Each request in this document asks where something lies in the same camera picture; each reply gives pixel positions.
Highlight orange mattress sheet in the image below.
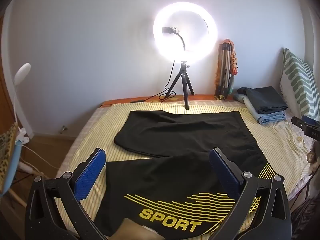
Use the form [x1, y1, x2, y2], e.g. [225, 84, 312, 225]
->
[100, 94, 218, 108]

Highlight folded dark pants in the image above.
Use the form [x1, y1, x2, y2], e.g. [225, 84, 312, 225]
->
[237, 86, 289, 114]

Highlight dark striped cloth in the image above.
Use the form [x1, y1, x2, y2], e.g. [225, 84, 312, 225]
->
[291, 175, 320, 240]

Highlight folded silver tripod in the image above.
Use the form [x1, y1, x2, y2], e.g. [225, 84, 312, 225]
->
[215, 43, 234, 100]

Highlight yellow striped bedsheet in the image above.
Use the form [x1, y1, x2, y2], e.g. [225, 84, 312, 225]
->
[55, 100, 315, 240]

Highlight black pants with yellow print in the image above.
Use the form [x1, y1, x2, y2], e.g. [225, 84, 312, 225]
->
[94, 110, 278, 240]

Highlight folded light blue jeans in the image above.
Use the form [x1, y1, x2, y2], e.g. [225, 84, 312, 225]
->
[234, 94, 287, 125]

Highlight black gooseneck phone holder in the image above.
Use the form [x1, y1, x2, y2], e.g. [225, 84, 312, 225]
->
[162, 26, 187, 52]

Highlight black ring light cable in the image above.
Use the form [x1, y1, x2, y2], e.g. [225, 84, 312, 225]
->
[100, 60, 180, 105]

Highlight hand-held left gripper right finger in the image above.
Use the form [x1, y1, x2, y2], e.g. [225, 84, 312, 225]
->
[209, 148, 293, 240]

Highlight green striped white pillow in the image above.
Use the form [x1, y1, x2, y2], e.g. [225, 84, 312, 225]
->
[279, 48, 320, 120]

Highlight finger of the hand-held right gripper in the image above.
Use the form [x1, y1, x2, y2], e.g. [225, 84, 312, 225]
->
[291, 116, 307, 130]
[301, 115, 320, 126]

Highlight leopard patterned cloth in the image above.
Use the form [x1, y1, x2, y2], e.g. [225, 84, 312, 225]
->
[0, 122, 19, 193]

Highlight person's right hand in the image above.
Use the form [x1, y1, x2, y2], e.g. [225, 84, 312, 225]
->
[307, 142, 320, 176]

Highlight small black tripod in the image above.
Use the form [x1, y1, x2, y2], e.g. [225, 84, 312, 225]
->
[164, 60, 195, 110]

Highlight light blue board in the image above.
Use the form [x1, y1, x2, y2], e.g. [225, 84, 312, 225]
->
[0, 130, 21, 196]

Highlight orange patterned cloth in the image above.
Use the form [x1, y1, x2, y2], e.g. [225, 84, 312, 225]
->
[221, 39, 238, 80]

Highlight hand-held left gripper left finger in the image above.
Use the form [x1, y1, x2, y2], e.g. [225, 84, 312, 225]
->
[25, 148, 108, 240]

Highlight white cable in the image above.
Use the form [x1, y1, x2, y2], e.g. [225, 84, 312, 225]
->
[21, 145, 66, 173]

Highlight white clip lamp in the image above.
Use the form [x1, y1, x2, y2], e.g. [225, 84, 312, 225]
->
[12, 63, 33, 145]

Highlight white ring light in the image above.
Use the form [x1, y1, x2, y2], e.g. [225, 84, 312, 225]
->
[153, 2, 218, 61]

